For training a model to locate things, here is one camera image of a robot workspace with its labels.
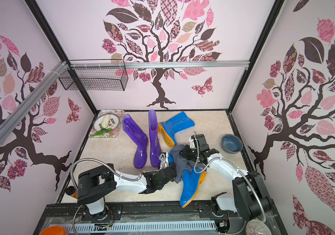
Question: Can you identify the grey cloth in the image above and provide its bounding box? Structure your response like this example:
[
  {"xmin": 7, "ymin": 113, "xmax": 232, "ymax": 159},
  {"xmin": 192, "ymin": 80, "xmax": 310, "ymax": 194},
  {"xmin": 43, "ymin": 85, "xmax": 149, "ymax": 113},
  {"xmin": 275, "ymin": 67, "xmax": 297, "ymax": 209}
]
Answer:
[{"xmin": 169, "ymin": 145, "xmax": 195, "ymax": 184}]

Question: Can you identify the purple boot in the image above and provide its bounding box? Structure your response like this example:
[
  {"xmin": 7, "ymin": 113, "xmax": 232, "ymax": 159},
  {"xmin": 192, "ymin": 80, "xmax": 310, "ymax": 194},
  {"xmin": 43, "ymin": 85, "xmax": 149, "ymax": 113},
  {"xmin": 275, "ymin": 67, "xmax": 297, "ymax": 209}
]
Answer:
[
  {"xmin": 148, "ymin": 110, "xmax": 162, "ymax": 167},
  {"xmin": 122, "ymin": 114, "xmax": 148, "ymax": 169}
]

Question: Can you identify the blue boot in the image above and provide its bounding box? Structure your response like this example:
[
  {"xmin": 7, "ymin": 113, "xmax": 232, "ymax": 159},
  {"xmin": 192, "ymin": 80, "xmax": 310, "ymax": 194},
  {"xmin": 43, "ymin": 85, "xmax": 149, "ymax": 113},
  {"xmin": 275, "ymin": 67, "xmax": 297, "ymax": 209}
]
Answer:
[
  {"xmin": 158, "ymin": 112, "xmax": 195, "ymax": 148},
  {"xmin": 168, "ymin": 154, "xmax": 206, "ymax": 208}
]

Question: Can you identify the grey-blue bowl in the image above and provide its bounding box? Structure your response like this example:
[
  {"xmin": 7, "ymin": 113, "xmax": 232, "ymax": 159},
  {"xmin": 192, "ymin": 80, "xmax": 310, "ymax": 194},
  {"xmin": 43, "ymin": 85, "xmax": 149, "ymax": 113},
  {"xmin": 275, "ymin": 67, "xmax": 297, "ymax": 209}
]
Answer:
[{"xmin": 221, "ymin": 134, "xmax": 244, "ymax": 154}]

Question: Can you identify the white patterned plate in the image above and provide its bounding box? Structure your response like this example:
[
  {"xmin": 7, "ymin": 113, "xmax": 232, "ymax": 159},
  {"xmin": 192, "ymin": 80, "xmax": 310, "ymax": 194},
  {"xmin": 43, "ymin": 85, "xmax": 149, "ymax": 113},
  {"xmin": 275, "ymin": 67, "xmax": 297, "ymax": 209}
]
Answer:
[{"xmin": 93, "ymin": 113, "xmax": 120, "ymax": 132}]

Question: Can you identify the brown cylinder bottle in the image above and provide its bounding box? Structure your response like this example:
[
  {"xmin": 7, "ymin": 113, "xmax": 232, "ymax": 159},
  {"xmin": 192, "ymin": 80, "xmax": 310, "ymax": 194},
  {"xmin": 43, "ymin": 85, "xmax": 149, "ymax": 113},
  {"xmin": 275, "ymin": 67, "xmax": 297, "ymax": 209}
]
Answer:
[{"xmin": 65, "ymin": 186, "xmax": 78, "ymax": 199}]

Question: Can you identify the orange round object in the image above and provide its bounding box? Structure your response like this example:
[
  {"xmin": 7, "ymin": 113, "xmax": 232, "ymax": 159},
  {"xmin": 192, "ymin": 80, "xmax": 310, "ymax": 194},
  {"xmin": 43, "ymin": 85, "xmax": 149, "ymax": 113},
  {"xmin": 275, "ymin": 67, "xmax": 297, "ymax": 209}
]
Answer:
[{"xmin": 39, "ymin": 226, "xmax": 69, "ymax": 235}]

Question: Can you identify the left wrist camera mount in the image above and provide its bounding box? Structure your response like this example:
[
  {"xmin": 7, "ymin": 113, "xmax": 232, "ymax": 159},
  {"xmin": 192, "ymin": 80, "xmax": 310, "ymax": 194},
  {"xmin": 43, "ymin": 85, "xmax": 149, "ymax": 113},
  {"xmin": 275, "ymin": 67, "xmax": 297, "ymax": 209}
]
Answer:
[{"xmin": 159, "ymin": 152, "xmax": 169, "ymax": 170}]

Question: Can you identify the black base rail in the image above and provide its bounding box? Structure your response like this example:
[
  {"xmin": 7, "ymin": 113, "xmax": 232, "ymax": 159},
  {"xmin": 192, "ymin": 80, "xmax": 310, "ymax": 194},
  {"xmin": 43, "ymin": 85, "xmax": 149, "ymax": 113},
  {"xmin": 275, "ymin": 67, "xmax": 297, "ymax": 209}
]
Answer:
[{"xmin": 34, "ymin": 200, "xmax": 287, "ymax": 235}]

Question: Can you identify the white slotted cable duct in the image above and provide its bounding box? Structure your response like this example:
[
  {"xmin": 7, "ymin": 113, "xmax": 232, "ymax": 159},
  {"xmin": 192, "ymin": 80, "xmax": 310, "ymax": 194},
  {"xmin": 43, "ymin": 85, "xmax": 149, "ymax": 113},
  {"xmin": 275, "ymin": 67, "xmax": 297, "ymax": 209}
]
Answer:
[{"xmin": 48, "ymin": 221, "xmax": 217, "ymax": 235}]

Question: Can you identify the round wire fan guard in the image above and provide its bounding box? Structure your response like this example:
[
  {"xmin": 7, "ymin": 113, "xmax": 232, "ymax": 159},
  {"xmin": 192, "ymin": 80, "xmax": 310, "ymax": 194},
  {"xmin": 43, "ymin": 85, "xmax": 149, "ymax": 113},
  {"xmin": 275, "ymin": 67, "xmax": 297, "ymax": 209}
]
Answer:
[{"xmin": 245, "ymin": 219, "xmax": 272, "ymax": 235}]

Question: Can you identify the black wire basket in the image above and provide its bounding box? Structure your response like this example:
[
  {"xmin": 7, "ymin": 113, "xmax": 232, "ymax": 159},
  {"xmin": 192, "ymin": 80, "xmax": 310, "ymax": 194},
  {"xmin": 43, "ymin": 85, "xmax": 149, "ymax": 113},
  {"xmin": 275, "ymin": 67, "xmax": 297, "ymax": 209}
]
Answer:
[{"xmin": 59, "ymin": 59, "xmax": 128, "ymax": 91}]

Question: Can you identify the back aluminium rail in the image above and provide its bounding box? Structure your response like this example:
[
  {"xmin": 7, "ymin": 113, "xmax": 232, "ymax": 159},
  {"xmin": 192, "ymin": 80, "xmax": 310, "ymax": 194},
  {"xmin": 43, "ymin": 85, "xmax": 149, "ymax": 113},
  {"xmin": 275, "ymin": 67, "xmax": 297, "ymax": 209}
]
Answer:
[{"xmin": 70, "ymin": 60, "xmax": 250, "ymax": 69}]

